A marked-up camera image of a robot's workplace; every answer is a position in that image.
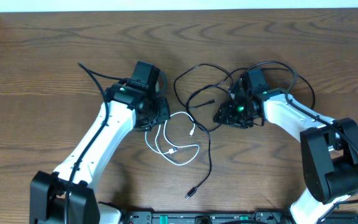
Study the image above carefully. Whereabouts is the black right camera cable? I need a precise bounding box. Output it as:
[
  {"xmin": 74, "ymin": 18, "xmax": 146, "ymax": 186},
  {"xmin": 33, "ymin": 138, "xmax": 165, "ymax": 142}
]
[{"xmin": 234, "ymin": 60, "xmax": 358, "ymax": 224}]

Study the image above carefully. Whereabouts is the black camera cable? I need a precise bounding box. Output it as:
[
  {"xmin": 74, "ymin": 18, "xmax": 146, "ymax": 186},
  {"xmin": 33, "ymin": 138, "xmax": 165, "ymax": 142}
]
[
  {"xmin": 63, "ymin": 62, "xmax": 169, "ymax": 224},
  {"xmin": 234, "ymin": 60, "xmax": 358, "ymax": 224}
]

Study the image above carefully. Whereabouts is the black left camera cable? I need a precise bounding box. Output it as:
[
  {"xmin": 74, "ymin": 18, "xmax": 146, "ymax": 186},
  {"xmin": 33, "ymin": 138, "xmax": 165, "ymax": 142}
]
[{"xmin": 63, "ymin": 62, "xmax": 169, "ymax": 224}]

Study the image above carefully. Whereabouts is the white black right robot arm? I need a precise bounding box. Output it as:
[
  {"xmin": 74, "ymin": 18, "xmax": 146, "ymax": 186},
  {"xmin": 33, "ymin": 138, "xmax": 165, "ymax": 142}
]
[{"xmin": 213, "ymin": 88, "xmax": 358, "ymax": 223}]

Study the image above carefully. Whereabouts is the black usb cable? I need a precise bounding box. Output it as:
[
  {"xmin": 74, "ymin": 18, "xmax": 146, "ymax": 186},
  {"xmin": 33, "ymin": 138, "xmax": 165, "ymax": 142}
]
[{"xmin": 173, "ymin": 63, "xmax": 316, "ymax": 200}]

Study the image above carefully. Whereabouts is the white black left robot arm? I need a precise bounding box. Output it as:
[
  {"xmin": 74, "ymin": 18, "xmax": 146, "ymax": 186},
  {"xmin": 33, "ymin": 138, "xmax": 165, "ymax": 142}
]
[{"xmin": 29, "ymin": 83, "xmax": 170, "ymax": 223}]

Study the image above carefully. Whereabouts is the white usb cable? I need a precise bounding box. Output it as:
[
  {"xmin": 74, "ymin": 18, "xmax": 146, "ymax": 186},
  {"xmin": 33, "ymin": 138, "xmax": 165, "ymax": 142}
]
[{"xmin": 144, "ymin": 111, "xmax": 201, "ymax": 167}]

